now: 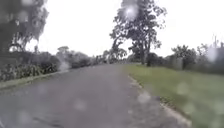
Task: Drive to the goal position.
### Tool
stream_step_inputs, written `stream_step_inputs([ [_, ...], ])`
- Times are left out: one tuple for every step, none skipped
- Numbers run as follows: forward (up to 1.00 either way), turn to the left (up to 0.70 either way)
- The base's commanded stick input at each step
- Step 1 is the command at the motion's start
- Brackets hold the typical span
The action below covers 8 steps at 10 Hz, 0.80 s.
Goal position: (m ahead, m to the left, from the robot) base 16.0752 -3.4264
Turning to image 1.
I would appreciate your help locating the grey asphalt path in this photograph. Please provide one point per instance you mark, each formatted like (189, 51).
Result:
(90, 96)

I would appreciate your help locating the tall leafy tree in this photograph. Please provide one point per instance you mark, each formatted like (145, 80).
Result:
(141, 30)

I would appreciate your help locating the dark hedge of bushes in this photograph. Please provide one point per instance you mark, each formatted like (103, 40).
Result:
(40, 65)

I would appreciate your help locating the green grass lawn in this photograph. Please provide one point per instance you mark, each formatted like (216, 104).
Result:
(186, 86)

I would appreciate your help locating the dark hedge with trees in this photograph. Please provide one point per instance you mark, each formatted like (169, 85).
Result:
(190, 60)

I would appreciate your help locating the narrow grass strip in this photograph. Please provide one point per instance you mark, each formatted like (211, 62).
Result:
(23, 81)

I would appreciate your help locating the overhanging tree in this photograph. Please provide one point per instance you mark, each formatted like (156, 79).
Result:
(20, 23)

